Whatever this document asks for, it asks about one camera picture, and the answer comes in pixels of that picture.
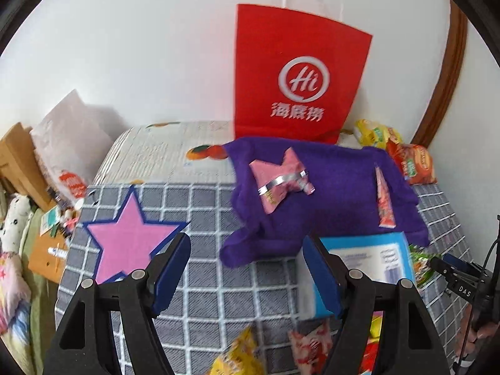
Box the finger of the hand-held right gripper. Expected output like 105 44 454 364
430 253 491 301

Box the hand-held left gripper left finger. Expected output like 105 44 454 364
42 232 192 375

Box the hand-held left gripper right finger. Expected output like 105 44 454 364
302 235 456 375

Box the pink peach snack packet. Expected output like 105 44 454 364
288 318 340 375

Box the small red snack packet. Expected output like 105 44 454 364
357 336 381 375

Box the person's right hand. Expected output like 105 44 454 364
455 307 500 360

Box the green snack packet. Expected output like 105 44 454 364
408 244 444 288

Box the blue white tissue box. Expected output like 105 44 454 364
297 231 415 317

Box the grey checked blanket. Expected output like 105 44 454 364
55 182 481 375

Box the yellow brown snack packet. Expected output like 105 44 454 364
367 312 385 338

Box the purple towel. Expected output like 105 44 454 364
219 136 430 268

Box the narrow pink snack packet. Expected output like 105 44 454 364
374 164 396 229

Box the yellow red snack packet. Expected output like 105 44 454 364
211 326 268 375

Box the white fruit-print sheet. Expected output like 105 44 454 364
94 120 243 186

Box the red chip bag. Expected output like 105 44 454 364
386 141 437 186

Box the flat brown cardboard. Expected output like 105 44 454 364
27 222 71 284

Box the yellow chip bag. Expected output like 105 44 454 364
353 119 403 149

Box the floral cloth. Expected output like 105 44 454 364
0 252 32 334

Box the white spotted cloth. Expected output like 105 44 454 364
0 195 34 254

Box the white plastic bag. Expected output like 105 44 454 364
30 89 126 204

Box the cardboard box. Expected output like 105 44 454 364
0 122 55 212

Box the red paper bag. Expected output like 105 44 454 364
233 0 373 145

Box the wooden bed frame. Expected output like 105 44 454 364
410 0 469 149

